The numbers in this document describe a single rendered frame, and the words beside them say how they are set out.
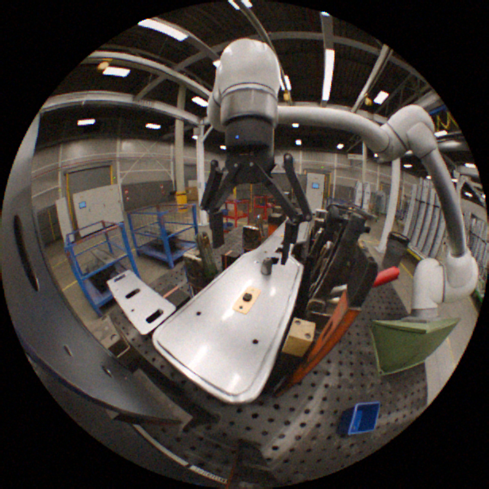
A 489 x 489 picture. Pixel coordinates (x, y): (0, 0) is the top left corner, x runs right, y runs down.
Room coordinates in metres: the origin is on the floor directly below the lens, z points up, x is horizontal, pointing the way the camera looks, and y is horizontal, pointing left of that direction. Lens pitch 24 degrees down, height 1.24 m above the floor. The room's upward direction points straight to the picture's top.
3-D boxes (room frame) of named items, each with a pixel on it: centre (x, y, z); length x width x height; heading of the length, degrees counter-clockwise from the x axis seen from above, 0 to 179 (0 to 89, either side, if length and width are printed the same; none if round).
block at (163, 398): (0.01, 0.13, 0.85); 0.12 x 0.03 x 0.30; 63
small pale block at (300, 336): (0.11, -0.08, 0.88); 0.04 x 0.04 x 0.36; 63
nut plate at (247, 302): (0.23, -0.01, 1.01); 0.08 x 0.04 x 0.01; 153
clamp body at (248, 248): (0.67, -0.04, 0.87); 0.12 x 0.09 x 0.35; 63
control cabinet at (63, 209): (3.32, 8.38, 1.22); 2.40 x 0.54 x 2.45; 64
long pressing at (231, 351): (0.67, -0.22, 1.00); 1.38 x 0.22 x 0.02; 153
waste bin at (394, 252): (1.63, -2.99, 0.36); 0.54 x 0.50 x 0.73; 67
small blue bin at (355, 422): (-0.11, -0.32, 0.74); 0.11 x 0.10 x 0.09; 153
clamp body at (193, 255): (0.38, 0.15, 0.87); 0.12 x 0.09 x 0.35; 63
